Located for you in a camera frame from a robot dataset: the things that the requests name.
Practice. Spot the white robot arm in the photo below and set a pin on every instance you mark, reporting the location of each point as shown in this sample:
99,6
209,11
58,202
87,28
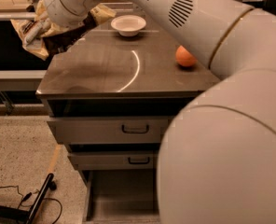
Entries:
217,160

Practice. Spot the brown chip bag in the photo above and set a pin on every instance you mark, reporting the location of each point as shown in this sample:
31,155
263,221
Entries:
59,39

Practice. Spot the grey drawer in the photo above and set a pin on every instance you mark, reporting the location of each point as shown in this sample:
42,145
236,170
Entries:
108,130
114,160

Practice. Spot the black stand leg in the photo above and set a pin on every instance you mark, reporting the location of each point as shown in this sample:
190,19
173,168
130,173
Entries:
28,216

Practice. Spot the middle grey drawer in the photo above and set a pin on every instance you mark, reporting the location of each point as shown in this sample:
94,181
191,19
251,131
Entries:
114,160

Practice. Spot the grey low bench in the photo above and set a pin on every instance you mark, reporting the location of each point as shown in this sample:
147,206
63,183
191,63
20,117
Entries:
21,80

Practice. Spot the grey drawer cabinet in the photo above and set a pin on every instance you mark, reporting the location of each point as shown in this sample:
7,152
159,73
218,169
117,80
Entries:
108,75

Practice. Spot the orange fruit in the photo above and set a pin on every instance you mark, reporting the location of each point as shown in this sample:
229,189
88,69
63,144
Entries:
184,57

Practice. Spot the white bowl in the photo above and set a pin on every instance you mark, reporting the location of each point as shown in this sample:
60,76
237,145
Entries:
128,25

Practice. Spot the open bottom drawer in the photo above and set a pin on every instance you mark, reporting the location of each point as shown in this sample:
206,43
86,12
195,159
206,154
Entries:
121,197

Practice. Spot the upper grey drawer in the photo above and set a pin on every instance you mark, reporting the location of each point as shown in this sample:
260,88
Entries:
108,130

